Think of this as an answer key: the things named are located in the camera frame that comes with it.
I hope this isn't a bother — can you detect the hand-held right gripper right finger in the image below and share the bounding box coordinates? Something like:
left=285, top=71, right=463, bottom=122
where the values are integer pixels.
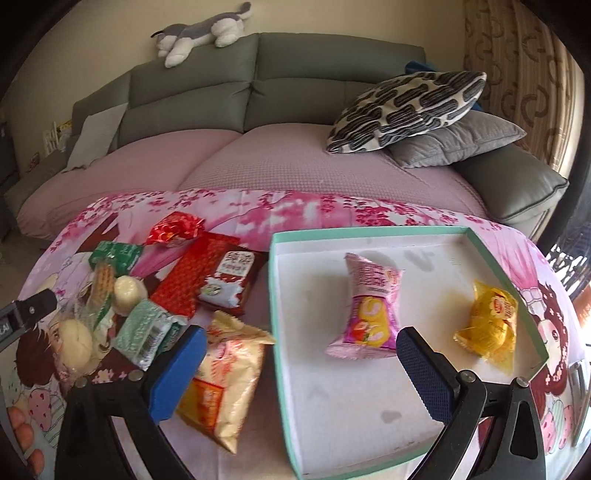
left=396, top=326, right=548, bottom=480

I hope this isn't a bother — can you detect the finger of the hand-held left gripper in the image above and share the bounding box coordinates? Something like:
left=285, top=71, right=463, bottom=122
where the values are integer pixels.
left=0, top=290, right=59, bottom=354

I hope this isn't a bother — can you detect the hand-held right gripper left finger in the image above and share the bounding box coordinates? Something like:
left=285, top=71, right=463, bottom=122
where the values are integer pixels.
left=54, top=324, right=208, bottom=480

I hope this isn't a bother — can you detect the mint green snack packet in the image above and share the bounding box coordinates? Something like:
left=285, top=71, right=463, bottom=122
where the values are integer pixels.
left=113, top=299, right=189, bottom=372

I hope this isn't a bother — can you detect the cream orange snack packet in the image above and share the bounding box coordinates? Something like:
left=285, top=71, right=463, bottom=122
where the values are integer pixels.
left=175, top=310, right=277, bottom=454

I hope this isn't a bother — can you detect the bun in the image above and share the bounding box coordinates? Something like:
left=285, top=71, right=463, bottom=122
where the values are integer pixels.
left=48, top=318, right=100, bottom=379

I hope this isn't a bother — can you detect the clear biscuit packet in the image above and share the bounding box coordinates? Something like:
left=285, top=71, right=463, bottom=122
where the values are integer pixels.
left=85, top=263, right=116, bottom=324

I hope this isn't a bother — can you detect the pink snack packet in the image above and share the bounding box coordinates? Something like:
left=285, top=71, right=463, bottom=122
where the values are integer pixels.
left=324, top=252, right=406, bottom=361

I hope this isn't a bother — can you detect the yellow snack packet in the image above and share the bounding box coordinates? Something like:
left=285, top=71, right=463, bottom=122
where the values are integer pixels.
left=453, top=280, right=520, bottom=376

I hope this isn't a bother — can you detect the jelly cup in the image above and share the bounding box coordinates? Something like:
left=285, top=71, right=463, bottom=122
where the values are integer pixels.
left=113, top=274, right=147, bottom=315

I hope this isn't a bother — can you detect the teal-edged white box lid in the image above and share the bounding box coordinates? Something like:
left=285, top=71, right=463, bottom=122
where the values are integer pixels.
left=268, top=224, right=550, bottom=477

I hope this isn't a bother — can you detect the red patterned wafer packet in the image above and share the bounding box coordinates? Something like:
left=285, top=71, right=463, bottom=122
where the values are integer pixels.
left=150, top=232, right=241, bottom=319

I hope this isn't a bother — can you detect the dark green snack packet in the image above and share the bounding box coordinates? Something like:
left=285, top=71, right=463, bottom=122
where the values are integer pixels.
left=89, top=241, right=145, bottom=278

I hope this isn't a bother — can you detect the shiny red candy packet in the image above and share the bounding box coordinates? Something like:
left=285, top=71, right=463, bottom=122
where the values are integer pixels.
left=147, top=211, right=206, bottom=247

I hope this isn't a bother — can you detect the silver metal stand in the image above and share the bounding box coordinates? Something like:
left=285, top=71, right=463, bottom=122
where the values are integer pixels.
left=569, top=360, right=591, bottom=446

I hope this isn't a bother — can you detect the black metal rack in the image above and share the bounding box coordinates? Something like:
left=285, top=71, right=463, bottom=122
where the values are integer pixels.
left=545, top=240, right=591, bottom=305

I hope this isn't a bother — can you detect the light grey cushion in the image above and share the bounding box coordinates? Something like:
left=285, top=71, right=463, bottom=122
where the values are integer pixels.
left=62, top=102, right=129, bottom=172

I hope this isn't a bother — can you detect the pink printed blanket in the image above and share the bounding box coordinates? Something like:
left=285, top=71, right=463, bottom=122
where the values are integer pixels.
left=0, top=189, right=591, bottom=480

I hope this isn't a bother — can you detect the pink sofa cover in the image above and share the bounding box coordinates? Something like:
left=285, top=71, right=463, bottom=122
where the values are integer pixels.
left=18, top=124, right=490, bottom=241

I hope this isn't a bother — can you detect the grey quilted pillow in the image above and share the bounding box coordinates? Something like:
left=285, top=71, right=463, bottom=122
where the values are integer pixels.
left=385, top=111, right=527, bottom=169

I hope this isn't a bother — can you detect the black white patterned pillow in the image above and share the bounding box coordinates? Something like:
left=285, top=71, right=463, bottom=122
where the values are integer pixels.
left=325, top=71, right=488, bottom=154

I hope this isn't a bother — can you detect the grey sofa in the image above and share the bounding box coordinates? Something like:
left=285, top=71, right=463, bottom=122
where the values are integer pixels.
left=4, top=32, right=570, bottom=241

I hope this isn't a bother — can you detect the blue cloth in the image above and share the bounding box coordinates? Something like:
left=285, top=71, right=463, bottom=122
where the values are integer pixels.
left=405, top=60, right=444, bottom=75

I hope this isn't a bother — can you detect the grey white plush dog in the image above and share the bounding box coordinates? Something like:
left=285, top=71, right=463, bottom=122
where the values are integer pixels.
left=151, top=1, right=254, bottom=69

